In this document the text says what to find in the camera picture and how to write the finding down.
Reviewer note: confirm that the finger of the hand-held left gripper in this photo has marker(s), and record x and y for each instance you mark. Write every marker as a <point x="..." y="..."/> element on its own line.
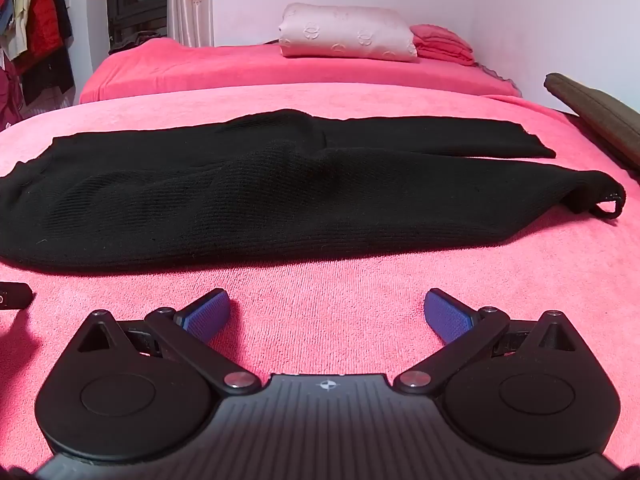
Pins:
<point x="15" y="295"/>

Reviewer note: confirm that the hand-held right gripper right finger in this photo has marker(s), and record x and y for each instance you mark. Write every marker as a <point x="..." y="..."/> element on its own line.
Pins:
<point x="447" y="317"/>

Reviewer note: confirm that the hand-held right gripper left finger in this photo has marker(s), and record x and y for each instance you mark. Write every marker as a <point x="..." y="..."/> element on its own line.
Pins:
<point x="210" y="312"/>

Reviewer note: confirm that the black knit pants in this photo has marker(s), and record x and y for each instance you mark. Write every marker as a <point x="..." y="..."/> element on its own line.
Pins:
<point x="240" y="200"/>

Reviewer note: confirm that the pink terry blanket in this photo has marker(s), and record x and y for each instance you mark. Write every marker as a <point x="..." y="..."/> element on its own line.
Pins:
<point x="325" y="310"/>

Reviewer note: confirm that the maroon hanging garment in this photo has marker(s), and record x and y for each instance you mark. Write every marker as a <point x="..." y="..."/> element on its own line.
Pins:
<point x="9" y="95"/>

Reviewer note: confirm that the pink bed sheet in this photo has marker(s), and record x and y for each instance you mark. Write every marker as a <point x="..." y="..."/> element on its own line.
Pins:
<point x="225" y="67"/>

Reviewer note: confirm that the brown cushion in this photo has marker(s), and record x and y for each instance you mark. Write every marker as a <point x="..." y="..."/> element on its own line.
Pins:
<point x="600" y="110"/>

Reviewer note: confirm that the red pillow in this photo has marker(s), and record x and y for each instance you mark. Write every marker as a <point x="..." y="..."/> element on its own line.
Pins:
<point x="442" y="45"/>

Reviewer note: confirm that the cream hanging garment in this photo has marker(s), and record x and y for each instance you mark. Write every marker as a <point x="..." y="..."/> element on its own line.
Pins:
<point x="17" y="22"/>

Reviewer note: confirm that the red hanging jacket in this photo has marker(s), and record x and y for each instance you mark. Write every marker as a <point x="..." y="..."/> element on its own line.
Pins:
<point x="41" y="20"/>

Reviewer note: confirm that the dark cloth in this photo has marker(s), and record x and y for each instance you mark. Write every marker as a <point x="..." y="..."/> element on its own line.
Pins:
<point x="135" y="41"/>

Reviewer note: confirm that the hanging clothes on rack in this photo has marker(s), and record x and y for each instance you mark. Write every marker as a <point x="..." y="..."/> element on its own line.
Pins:
<point x="62" y="15"/>

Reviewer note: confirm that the white pillow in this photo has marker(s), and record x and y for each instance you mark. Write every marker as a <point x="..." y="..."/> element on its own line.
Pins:
<point x="345" y="32"/>

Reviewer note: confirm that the pink patterned curtain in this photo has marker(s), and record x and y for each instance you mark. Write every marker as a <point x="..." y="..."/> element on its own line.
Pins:
<point x="190" y="2"/>

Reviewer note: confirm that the dark wooden cabinet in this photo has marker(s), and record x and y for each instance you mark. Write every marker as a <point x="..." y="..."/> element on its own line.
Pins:
<point x="137" y="0"/>

